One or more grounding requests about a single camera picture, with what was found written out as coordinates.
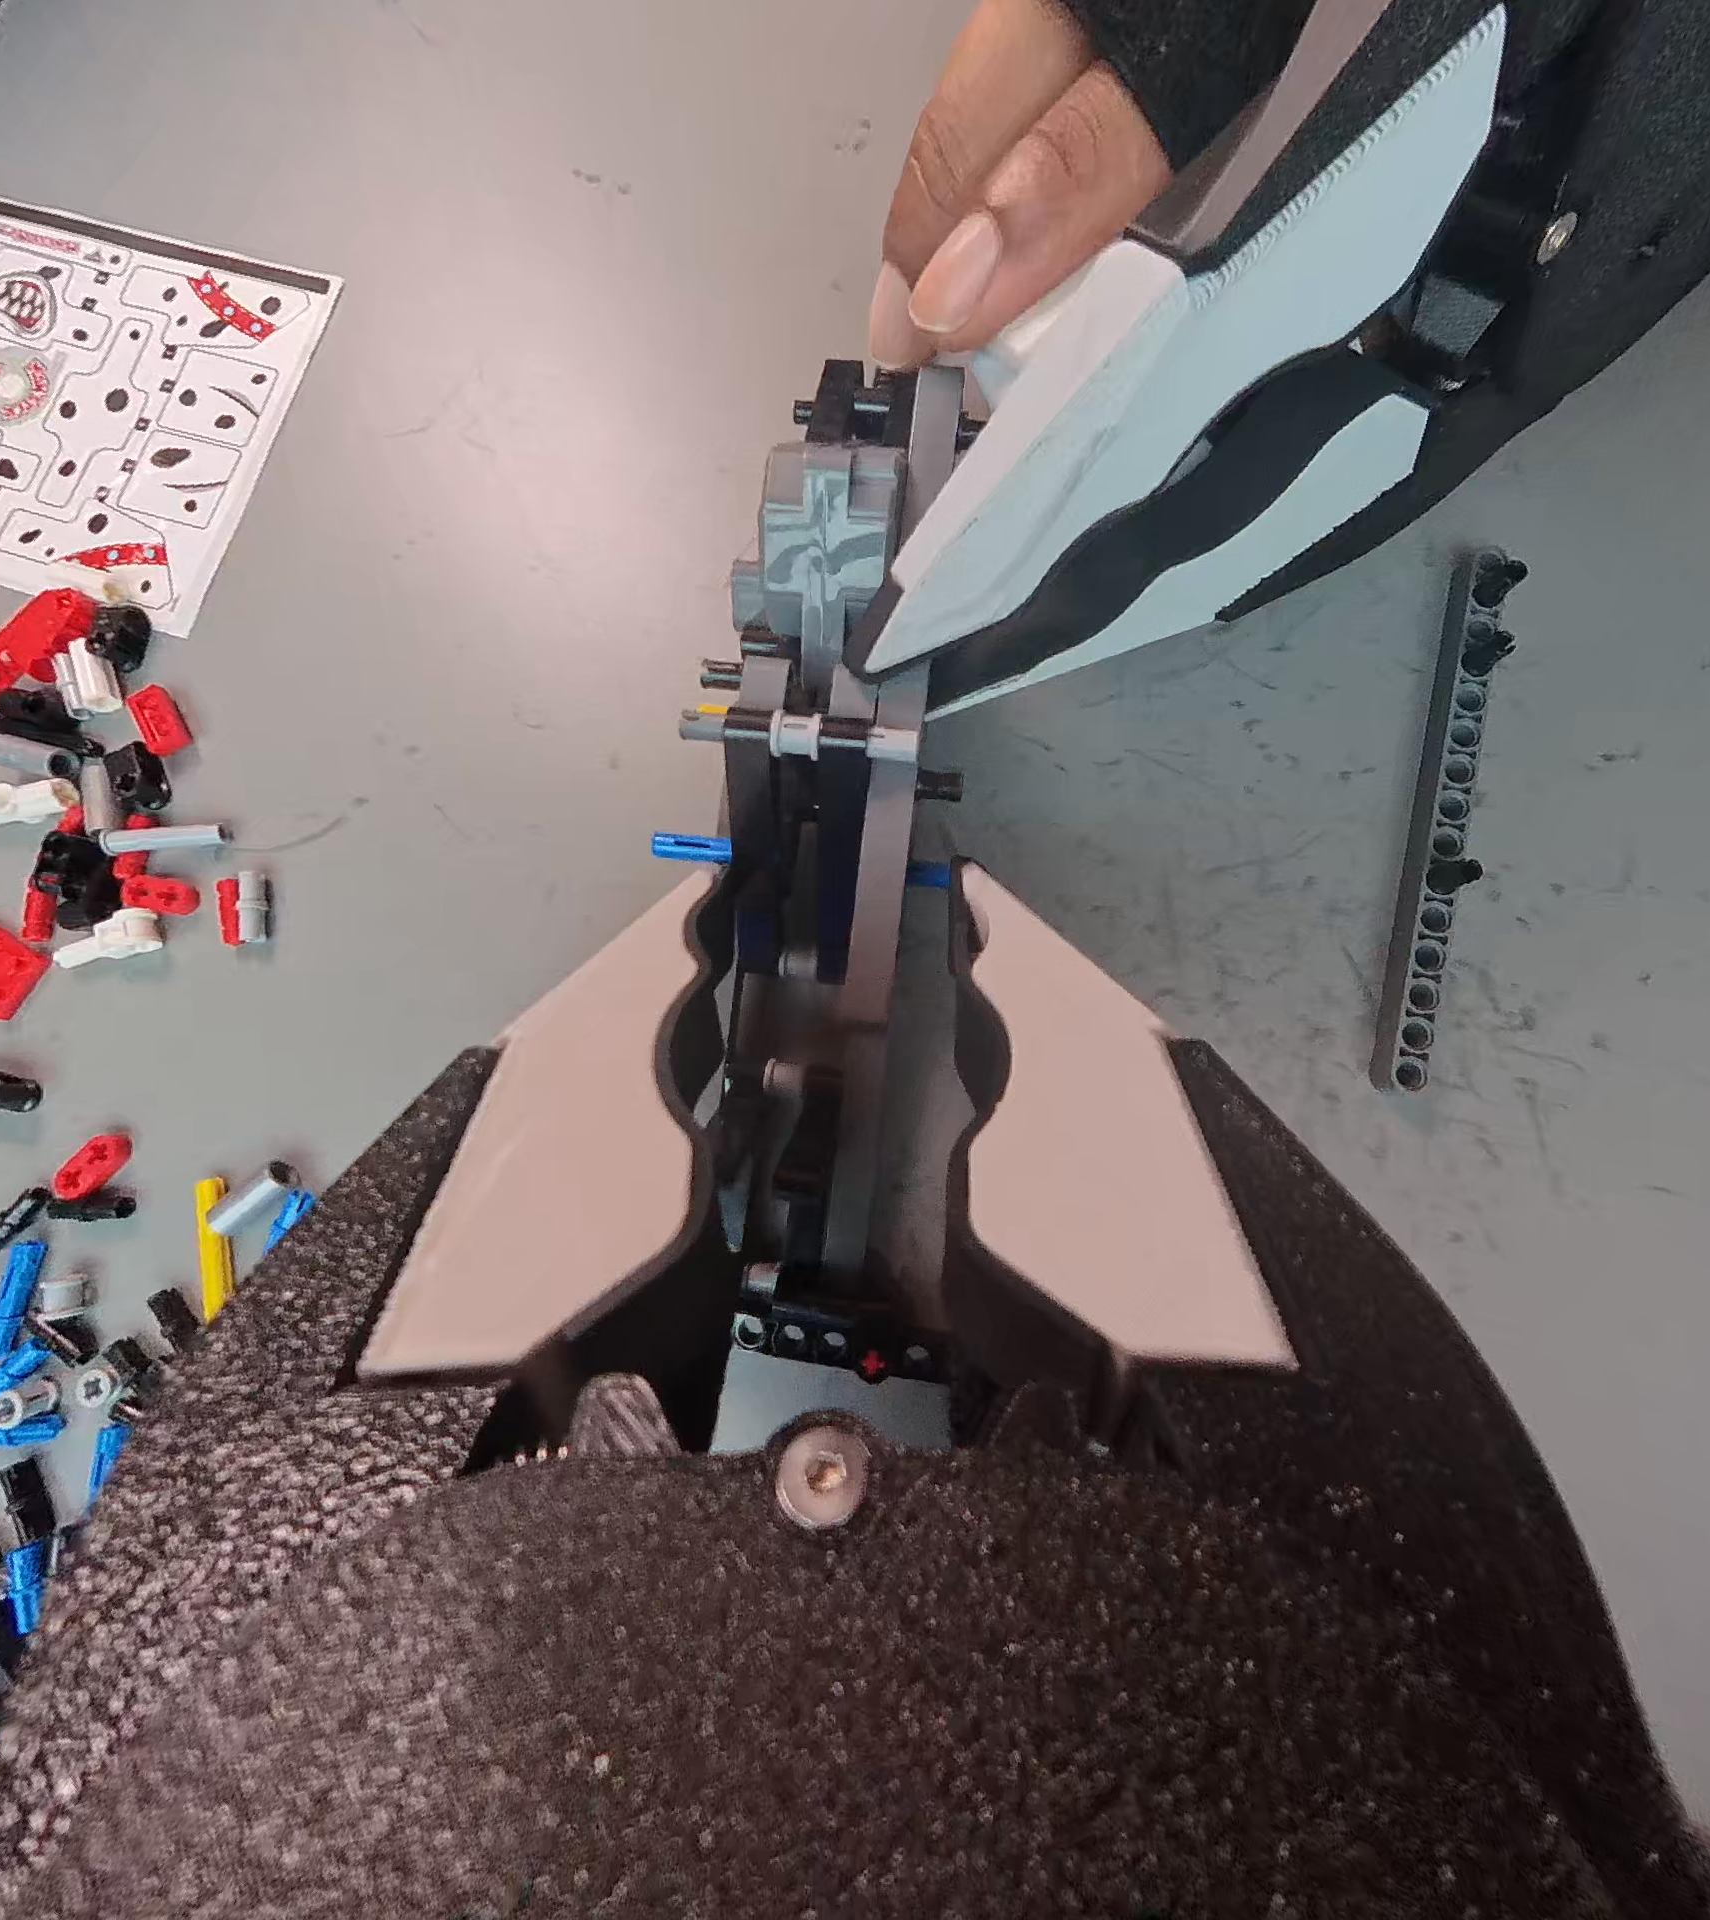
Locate pile of blue black pins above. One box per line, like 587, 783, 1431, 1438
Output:
0, 1124, 324, 1760

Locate person's right hand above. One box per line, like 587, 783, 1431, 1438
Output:
865, 0, 1344, 368

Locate long grey beam black pins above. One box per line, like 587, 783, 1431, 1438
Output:
1369, 546, 1531, 1092

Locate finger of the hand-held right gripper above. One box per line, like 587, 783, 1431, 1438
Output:
927, 361, 1430, 718
865, 3, 1513, 672

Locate sticker sheet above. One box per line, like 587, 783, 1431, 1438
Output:
0, 181, 346, 633

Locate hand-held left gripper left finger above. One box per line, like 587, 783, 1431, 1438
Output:
351, 866, 740, 1456

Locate toy truck chassis assembly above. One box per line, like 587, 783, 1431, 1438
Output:
652, 357, 981, 1389

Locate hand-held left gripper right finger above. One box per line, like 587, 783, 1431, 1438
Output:
941, 858, 1301, 1448

